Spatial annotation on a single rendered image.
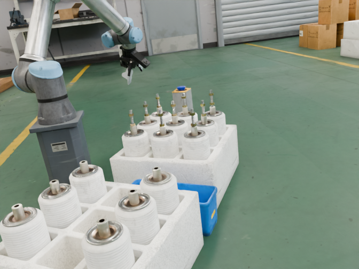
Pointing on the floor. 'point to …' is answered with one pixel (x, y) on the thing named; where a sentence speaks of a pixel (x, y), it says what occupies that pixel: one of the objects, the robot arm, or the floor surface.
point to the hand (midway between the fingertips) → (136, 78)
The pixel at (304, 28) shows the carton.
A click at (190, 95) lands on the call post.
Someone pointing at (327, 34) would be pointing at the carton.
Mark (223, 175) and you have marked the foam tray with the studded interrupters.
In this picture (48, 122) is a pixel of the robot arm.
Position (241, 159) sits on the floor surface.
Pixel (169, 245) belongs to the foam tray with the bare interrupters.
